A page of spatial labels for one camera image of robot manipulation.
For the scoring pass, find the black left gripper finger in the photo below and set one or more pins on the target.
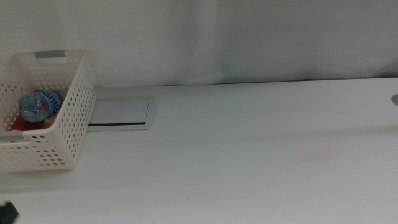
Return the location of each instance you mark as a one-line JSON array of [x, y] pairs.
[[7, 214]]

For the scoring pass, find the red soda can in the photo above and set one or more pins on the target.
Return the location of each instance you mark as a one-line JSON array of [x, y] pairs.
[[25, 124]]

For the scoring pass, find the clear water bottle blue cap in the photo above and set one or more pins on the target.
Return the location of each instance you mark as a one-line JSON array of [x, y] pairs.
[[34, 105]]

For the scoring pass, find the white perforated plastic basket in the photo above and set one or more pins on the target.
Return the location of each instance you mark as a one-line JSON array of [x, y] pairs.
[[74, 124]]

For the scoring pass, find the white backdrop curtain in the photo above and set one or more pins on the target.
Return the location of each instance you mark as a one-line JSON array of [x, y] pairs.
[[248, 40]]

